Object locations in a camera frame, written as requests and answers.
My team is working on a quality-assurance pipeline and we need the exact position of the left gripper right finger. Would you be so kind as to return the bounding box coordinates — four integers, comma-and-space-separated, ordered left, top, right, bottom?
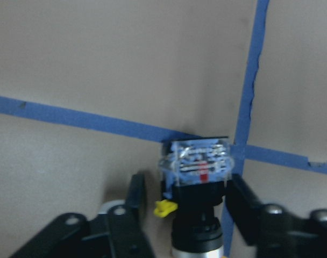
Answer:
225, 174, 268, 257

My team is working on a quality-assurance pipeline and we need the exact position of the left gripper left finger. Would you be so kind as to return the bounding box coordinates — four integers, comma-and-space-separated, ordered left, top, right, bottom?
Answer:
121, 173, 155, 257

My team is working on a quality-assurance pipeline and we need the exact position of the yellow push button switch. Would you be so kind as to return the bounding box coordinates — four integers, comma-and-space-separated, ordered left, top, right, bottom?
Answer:
154, 136, 234, 257

